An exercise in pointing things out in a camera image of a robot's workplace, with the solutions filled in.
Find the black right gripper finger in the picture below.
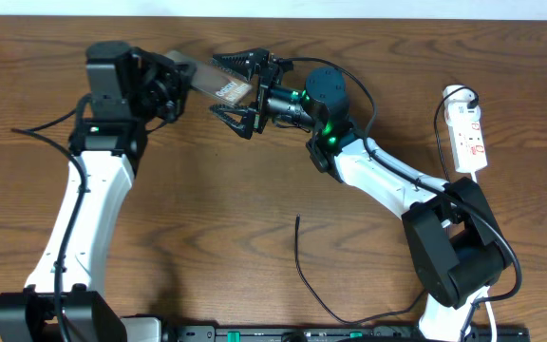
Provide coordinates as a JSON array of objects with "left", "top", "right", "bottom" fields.
[
  {"left": 212, "top": 47, "right": 270, "bottom": 81},
  {"left": 209, "top": 104, "right": 255, "bottom": 140}
]

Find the gold Galaxy smartphone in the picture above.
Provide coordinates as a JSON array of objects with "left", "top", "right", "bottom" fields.
[{"left": 165, "top": 50, "right": 253, "bottom": 106}]

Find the black charger cable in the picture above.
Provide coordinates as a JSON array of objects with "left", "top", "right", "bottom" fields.
[{"left": 293, "top": 85, "right": 481, "bottom": 327}]

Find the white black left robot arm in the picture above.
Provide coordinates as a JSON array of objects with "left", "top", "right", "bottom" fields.
[{"left": 0, "top": 41, "right": 197, "bottom": 341}]

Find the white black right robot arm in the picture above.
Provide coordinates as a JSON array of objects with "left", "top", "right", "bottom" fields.
[{"left": 210, "top": 48, "right": 522, "bottom": 341}]

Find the white power strip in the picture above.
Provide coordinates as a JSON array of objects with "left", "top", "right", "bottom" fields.
[{"left": 443, "top": 85, "right": 488, "bottom": 174}]

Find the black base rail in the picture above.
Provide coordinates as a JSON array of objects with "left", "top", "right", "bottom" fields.
[{"left": 159, "top": 324, "right": 531, "bottom": 342}]

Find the white power strip cord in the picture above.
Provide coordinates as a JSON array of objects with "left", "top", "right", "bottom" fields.
[{"left": 469, "top": 170, "right": 499, "bottom": 342}]

